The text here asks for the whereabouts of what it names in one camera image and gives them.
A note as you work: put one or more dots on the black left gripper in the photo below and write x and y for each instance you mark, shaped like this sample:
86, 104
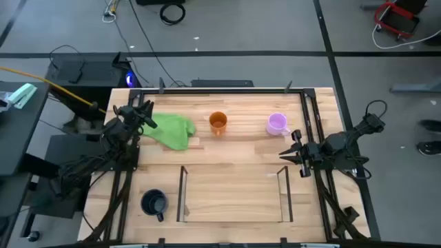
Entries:
130, 114

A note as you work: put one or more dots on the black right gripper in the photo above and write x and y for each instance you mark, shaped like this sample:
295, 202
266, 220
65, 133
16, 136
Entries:
311, 152

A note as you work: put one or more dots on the orange plastic cup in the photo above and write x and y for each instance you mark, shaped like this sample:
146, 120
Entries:
218, 125

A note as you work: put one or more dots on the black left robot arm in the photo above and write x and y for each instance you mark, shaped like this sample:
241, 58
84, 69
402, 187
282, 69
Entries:
117, 134

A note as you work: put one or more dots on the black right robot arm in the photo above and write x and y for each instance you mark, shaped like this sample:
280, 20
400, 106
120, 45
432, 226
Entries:
337, 143

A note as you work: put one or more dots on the green cloth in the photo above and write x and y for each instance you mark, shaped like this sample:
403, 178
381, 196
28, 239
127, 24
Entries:
172, 131

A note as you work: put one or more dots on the pink plastic mug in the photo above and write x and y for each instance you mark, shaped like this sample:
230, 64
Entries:
276, 124

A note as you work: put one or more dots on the black computer tower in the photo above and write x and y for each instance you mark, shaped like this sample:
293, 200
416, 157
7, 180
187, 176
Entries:
93, 72

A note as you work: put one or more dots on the black power strip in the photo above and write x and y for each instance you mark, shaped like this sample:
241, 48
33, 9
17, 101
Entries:
222, 83

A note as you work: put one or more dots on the black floor platform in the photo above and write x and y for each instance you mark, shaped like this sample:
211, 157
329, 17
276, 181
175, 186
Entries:
69, 151

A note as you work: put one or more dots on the dark blue mug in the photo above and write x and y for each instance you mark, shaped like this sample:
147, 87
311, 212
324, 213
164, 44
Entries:
154, 203

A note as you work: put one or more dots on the mint green stapler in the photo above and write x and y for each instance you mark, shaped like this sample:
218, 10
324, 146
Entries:
22, 95

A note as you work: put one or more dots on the person's shoe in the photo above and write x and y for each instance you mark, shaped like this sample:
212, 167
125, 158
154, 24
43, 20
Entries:
430, 148

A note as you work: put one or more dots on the grey metal floor foot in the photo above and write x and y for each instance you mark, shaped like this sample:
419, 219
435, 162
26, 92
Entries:
417, 87

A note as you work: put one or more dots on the red wheeled cart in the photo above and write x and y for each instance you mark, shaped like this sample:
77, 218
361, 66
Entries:
396, 8

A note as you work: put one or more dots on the clear shelf with black frame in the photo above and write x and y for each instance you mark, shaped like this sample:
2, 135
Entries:
234, 203

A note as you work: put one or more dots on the black table frame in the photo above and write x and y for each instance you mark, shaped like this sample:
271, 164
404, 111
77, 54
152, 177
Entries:
224, 91

